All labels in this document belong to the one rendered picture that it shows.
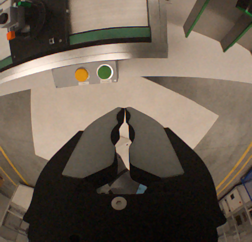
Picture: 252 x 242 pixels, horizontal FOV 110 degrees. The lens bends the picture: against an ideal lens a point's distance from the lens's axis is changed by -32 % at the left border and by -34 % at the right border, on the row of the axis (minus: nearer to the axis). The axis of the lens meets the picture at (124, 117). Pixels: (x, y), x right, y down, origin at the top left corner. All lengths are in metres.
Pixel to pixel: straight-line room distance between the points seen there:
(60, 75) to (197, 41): 0.50
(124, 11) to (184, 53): 0.26
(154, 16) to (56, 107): 0.52
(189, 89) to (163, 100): 1.06
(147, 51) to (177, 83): 1.14
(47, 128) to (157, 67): 0.60
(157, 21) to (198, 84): 1.30
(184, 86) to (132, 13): 1.23
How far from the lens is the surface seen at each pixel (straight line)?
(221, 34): 0.42
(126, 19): 0.43
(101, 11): 0.44
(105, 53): 0.39
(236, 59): 0.68
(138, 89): 0.51
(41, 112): 0.69
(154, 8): 0.40
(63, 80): 0.44
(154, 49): 0.39
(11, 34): 0.39
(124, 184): 0.54
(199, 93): 1.67
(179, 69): 0.52
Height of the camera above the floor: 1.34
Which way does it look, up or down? 58 degrees down
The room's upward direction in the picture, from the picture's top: 178 degrees counter-clockwise
